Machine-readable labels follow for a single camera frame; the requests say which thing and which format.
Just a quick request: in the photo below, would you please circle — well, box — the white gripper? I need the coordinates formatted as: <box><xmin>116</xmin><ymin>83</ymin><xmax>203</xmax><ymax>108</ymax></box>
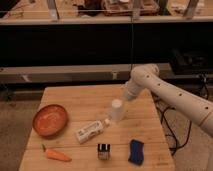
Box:
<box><xmin>124</xmin><ymin>82</ymin><xmax>140</xmax><ymax>101</ymax></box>

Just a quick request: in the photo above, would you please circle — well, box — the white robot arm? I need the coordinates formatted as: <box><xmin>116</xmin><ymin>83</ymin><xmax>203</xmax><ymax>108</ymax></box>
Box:
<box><xmin>124</xmin><ymin>64</ymin><xmax>213</xmax><ymax>137</ymax></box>

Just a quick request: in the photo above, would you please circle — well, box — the white glue bottle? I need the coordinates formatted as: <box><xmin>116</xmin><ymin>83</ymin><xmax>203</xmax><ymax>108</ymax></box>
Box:
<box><xmin>75</xmin><ymin>118</ymin><xmax>110</xmax><ymax>144</ymax></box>

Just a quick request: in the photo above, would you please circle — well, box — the small black white box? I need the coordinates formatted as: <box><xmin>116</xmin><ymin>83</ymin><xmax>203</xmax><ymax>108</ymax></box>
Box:
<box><xmin>97</xmin><ymin>144</ymin><xmax>110</xmax><ymax>160</ymax></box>

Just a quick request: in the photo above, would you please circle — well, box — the orange bowl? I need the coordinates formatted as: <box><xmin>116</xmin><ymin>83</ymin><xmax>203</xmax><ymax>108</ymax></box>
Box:
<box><xmin>32</xmin><ymin>104</ymin><xmax>68</xmax><ymax>137</ymax></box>

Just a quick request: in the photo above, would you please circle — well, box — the orange toy carrot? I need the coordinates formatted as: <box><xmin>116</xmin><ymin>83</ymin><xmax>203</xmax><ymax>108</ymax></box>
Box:
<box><xmin>42</xmin><ymin>145</ymin><xmax>71</xmax><ymax>162</ymax></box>

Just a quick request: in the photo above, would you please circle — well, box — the black power cable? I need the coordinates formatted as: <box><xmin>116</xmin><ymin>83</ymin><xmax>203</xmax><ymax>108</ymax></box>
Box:
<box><xmin>156</xmin><ymin>74</ymin><xmax>210</xmax><ymax>156</ymax></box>

